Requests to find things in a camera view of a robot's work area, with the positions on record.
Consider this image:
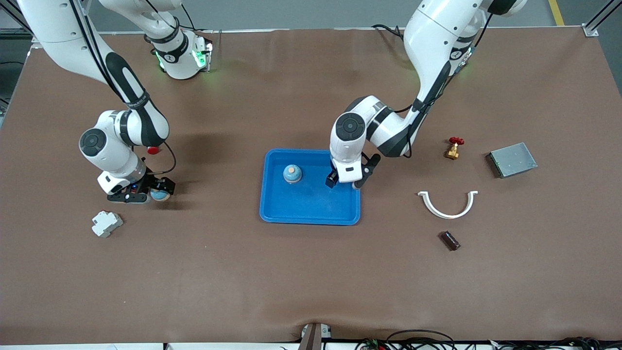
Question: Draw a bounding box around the white half-round pipe clamp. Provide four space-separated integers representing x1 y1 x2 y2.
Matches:
417 191 479 220

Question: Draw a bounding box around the looped black cable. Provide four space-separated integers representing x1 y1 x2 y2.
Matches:
386 329 456 350

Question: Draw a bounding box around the blue plastic tray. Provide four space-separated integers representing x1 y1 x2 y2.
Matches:
259 148 362 226

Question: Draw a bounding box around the brass valve red handle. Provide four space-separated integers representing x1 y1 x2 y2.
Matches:
444 137 465 160

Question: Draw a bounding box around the long dark electrolytic capacitor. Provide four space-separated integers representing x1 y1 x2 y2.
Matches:
439 230 461 251

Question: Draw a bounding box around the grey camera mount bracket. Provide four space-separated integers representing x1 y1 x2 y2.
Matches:
297 322 332 350

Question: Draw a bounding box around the tangled black cable bundle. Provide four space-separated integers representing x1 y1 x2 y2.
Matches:
491 336 622 350

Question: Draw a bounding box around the aluminium table edge rail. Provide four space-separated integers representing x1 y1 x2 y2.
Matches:
29 25 591 35

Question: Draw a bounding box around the aluminium frame post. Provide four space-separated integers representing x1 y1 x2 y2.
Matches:
582 0 622 37

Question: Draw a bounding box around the white circuit breaker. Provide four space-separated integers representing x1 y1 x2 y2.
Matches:
91 210 124 238

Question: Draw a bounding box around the grey metal electronics box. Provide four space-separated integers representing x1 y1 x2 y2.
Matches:
485 142 538 179

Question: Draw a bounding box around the black arm base cable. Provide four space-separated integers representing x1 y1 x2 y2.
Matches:
372 23 407 40

